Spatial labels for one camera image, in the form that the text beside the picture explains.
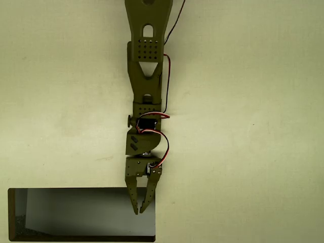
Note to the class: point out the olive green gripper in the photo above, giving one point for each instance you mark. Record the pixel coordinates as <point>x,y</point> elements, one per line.
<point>135,168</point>

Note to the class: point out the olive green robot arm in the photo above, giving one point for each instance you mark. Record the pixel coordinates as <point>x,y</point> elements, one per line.
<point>145,83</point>

